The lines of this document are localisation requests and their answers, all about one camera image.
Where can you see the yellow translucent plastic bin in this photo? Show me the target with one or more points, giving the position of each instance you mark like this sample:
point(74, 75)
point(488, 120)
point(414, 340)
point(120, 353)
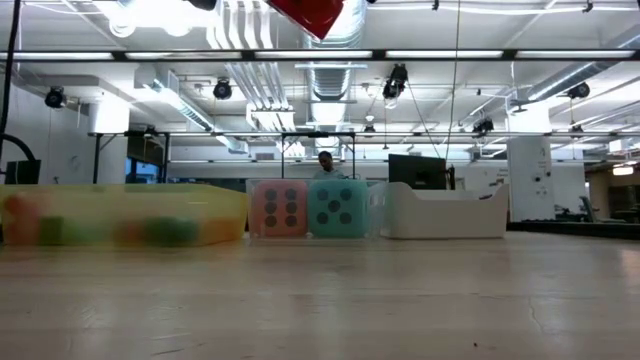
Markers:
point(125, 200)

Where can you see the orange foam die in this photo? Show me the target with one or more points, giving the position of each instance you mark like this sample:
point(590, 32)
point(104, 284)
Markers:
point(280, 207)

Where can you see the teal foam die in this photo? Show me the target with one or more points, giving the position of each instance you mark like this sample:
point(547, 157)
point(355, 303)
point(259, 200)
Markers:
point(337, 207)

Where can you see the clear plastic bin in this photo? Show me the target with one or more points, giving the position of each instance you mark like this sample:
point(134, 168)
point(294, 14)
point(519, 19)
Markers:
point(377, 210)

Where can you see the olive green block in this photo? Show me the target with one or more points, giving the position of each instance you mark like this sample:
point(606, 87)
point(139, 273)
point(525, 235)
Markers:
point(51, 230)

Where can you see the black ceiling spotlight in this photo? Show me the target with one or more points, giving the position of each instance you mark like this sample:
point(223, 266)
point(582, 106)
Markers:
point(579, 91)
point(55, 97)
point(222, 90)
point(483, 126)
point(395, 82)

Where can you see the blue lit screen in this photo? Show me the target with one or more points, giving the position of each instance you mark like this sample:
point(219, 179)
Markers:
point(142, 172)

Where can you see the person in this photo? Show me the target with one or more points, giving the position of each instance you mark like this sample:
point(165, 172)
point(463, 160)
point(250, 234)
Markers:
point(327, 167)

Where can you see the small black monitor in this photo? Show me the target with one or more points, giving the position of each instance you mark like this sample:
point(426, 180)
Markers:
point(22, 172)

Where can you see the large black monitor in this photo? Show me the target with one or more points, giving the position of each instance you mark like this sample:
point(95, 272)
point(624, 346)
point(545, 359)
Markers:
point(417, 172)

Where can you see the white plastic bin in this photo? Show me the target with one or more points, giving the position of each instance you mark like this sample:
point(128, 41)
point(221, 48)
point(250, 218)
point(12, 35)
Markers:
point(450, 215)

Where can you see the white square column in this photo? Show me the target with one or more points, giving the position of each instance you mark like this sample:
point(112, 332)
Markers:
point(530, 170)

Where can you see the lit ceiling lamp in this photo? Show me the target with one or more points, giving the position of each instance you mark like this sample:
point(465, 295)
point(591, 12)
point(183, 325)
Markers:
point(623, 171)

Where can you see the black rail with light strips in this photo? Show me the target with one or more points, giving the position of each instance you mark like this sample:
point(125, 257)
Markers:
point(240, 55)

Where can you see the silver round air duct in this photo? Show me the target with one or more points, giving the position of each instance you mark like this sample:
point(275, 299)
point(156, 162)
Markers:
point(332, 80)

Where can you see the silver slanted air duct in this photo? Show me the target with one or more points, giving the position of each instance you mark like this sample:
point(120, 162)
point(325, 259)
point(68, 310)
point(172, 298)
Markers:
point(575, 75)

